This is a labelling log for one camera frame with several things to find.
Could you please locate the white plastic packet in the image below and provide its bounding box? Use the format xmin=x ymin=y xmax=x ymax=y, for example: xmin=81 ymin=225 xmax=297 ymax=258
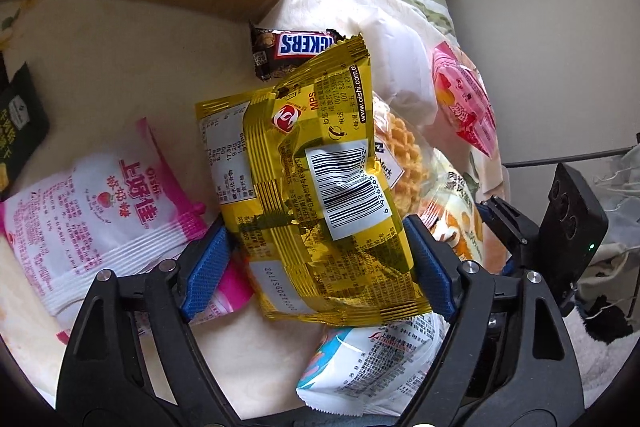
xmin=360 ymin=9 xmax=441 ymax=128

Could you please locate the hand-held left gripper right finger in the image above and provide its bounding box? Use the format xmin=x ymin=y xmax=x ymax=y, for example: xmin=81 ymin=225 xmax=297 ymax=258
xmin=400 ymin=214 xmax=587 ymax=427

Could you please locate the white fluffy cloth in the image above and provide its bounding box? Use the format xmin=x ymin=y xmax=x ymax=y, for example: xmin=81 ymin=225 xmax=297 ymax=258
xmin=550 ymin=247 xmax=640 ymax=408

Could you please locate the pink striped snack packet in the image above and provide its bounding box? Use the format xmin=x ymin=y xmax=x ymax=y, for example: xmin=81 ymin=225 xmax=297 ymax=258
xmin=431 ymin=42 xmax=498 ymax=158

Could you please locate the brown chocolate bar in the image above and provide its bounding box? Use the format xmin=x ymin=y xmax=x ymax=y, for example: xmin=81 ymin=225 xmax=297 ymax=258
xmin=249 ymin=22 xmax=348 ymax=82

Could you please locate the pink and white snack packet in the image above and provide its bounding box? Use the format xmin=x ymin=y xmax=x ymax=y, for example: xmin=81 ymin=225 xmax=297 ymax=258
xmin=0 ymin=117 xmax=253 ymax=345

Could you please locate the clear waffle biscuit packet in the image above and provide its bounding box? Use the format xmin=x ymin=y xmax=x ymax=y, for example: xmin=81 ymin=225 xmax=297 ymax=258
xmin=370 ymin=92 xmax=451 ymax=228

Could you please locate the yellow snack packet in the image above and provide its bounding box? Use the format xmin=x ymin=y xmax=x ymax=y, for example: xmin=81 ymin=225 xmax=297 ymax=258
xmin=195 ymin=33 xmax=448 ymax=328

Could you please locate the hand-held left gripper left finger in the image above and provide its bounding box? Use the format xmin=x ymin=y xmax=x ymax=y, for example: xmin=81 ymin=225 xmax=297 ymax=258
xmin=56 ymin=222 xmax=251 ymax=427

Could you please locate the black metal rod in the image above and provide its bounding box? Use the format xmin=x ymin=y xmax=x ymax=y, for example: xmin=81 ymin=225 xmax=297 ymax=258
xmin=502 ymin=146 xmax=640 ymax=168

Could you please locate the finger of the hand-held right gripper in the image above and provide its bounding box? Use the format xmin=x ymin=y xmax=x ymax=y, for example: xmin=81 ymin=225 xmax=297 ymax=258
xmin=475 ymin=196 xmax=543 ymax=279

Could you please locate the orange and white snack packet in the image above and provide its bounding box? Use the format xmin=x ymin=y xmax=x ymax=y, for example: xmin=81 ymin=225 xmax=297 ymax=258
xmin=420 ymin=147 xmax=486 ymax=268

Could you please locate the dark green snack packet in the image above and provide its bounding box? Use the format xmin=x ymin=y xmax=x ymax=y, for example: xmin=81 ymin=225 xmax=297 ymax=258
xmin=0 ymin=63 xmax=51 ymax=200

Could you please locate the blue and white snack packet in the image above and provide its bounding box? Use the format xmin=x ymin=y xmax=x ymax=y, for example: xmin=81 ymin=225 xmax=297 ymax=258
xmin=295 ymin=312 xmax=448 ymax=418

